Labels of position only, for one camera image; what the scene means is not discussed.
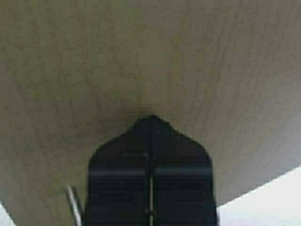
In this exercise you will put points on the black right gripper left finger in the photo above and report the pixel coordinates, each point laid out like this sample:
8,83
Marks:
117,181

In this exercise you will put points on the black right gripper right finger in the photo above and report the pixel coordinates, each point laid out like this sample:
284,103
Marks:
182,178

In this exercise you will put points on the cabinet door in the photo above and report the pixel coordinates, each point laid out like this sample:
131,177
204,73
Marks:
76,73

